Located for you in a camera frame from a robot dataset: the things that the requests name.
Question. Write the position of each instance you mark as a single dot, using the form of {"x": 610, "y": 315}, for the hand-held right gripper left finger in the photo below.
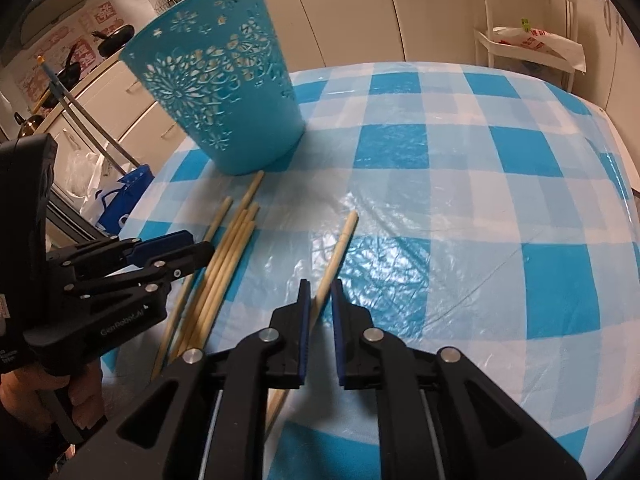
{"x": 302, "y": 330}

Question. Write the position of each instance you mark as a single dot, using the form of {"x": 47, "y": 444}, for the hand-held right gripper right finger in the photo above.
{"x": 340, "y": 330}

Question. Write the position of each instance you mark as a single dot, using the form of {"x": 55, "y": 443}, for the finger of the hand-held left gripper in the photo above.
{"x": 160, "y": 247}
{"x": 185, "y": 260}

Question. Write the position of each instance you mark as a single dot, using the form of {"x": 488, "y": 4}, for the bundle of wooden chopsticks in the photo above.
{"x": 225, "y": 255}

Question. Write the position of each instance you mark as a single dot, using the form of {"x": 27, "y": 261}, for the single wooden chopstick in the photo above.
{"x": 340, "y": 245}

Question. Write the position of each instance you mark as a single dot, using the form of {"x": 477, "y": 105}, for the teal perforated plastic basket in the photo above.
{"x": 225, "y": 125}

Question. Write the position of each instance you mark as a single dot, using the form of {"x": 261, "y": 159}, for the person's left hand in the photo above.
{"x": 20, "y": 395}

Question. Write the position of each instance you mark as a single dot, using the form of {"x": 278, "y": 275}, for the blue shopping bag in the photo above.
{"x": 122, "y": 195}

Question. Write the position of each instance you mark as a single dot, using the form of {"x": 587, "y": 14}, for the brass kettle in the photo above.
{"x": 27, "y": 124}

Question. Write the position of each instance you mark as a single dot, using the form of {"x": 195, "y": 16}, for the black frying pan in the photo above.
{"x": 67, "y": 72}

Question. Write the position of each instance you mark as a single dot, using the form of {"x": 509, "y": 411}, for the black wok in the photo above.
{"x": 117, "y": 37}

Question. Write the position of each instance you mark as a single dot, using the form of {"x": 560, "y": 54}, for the grey range hood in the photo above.
{"x": 55, "y": 0}

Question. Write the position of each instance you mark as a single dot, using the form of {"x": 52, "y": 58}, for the cream lower kitchen cabinets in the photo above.
{"x": 350, "y": 10}

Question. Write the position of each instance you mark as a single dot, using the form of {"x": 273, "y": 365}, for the white trolley cart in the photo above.
{"x": 487, "y": 45}

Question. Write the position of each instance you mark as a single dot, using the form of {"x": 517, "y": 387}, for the red and white plastic bag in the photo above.
{"x": 540, "y": 42}

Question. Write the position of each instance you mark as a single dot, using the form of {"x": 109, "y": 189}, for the pink wall stickers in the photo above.
{"x": 100, "y": 12}

